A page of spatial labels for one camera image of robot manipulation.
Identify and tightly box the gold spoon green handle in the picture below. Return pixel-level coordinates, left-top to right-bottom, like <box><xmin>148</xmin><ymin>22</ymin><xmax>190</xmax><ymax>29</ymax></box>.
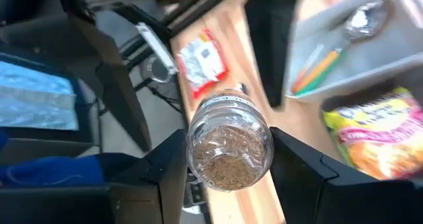
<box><xmin>295</xmin><ymin>63</ymin><xmax>344</xmax><ymax>96</ymax></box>

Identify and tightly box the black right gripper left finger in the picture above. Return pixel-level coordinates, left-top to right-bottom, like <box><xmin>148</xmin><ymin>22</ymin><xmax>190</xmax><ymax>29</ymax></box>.
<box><xmin>0</xmin><ymin>128</ymin><xmax>192</xmax><ymax>224</ymax></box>

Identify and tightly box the red and white packet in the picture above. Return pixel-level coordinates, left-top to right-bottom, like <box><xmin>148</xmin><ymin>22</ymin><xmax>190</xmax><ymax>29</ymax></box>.
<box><xmin>176</xmin><ymin>28</ymin><xmax>229</xmax><ymax>100</ymax></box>

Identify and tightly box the light blue plastic sheet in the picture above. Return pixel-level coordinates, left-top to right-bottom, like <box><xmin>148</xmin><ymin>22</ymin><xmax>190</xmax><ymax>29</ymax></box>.
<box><xmin>0</xmin><ymin>52</ymin><xmax>80</xmax><ymax>132</ymax></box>

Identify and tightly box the light grey plastic bin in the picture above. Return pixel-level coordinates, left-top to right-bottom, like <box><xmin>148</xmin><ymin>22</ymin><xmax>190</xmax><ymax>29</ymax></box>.
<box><xmin>284</xmin><ymin>0</ymin><xmax>423</xmax><ymax>103</ymax></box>

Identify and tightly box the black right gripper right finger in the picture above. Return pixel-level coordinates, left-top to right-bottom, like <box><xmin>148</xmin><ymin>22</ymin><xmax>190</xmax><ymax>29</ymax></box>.
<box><xmin>269</xmin><ymin>127</ymin><xmax>423</xmax><ymax>224</ymax></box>

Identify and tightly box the blue cloth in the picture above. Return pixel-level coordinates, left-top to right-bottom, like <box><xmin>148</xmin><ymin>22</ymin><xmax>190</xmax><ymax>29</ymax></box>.
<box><xmin>0</xmin><ymin>131</ymin><xmax>106</xmax><ymax>188</ymax></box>

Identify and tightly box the black round base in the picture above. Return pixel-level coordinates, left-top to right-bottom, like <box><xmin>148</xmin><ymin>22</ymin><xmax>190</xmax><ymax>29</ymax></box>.
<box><xmin>140</xmin><ymin>54</ymin><xmax>173</xmax><ymax>85</ymax></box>

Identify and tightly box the small glass spice jar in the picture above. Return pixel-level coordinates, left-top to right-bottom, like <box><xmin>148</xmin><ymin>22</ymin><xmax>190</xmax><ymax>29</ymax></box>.
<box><xmin>185</xmin><ymin>88</ymin><xmax>275</xmax><ymax>192</ymax></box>

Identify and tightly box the orange-handled spoon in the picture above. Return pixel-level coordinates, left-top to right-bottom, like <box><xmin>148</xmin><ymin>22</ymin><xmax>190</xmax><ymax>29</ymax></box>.
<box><xmin>291</xmin><ymin>0</ymin><xmax>393</xmax><ymax>94</ymax></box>

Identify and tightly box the black aluminium table frame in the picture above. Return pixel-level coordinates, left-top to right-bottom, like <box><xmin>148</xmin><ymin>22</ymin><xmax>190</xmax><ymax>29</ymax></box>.
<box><xmin>56</xmin><ymin>0</ymin><xmax>252</xmax><ymax>152</ymax></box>

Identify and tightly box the white metal strip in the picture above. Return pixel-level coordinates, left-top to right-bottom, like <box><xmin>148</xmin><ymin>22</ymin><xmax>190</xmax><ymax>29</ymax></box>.
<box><xmin>134</xmin><ymin>21</ymin><xmax>179</xmax><ymax>75</ymax></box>

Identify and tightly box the pink yellow ramen packet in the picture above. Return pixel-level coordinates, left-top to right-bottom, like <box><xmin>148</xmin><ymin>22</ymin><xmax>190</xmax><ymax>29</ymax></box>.
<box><xmin>322</xmin><ymin>87</ymin><xmax>423</xmax><ymax>181</ymax></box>

